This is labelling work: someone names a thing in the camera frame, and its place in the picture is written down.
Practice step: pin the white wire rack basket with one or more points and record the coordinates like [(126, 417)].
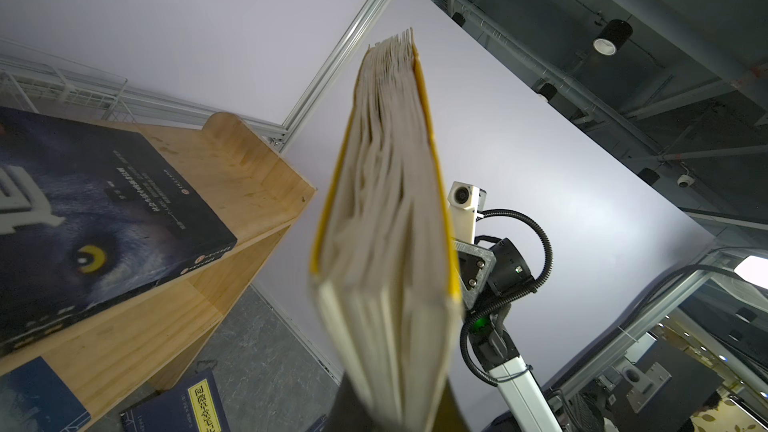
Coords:
[(36, 81)]

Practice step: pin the black wolf cover book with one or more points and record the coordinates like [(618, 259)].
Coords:
[(90, 217)]

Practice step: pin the navy book yellow label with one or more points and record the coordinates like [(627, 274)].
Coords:
[(193, 405), (34, 398)]

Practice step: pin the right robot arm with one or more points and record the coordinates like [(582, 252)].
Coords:
[(488, 350)]

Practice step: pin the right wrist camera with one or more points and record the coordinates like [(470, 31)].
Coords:
[(466, 201)]

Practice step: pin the wooden two-tier bookshelf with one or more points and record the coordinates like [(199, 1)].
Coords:
[(153, 337)]

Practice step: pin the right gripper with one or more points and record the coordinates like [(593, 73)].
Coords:
[(490, 273)]

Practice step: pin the yellow folder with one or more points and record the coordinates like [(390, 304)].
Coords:
[(384, 270)]

